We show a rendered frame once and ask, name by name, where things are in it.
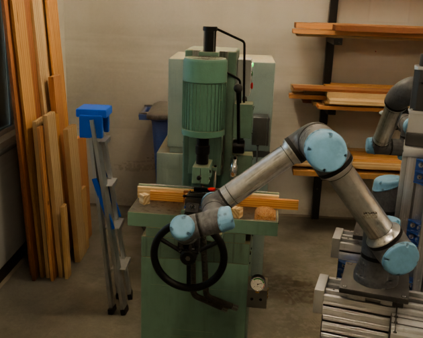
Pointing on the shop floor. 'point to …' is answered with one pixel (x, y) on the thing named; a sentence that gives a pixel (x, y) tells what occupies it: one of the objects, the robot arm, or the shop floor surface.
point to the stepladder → (89, 130)
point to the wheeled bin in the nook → (159, 124)
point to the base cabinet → (207, 317)
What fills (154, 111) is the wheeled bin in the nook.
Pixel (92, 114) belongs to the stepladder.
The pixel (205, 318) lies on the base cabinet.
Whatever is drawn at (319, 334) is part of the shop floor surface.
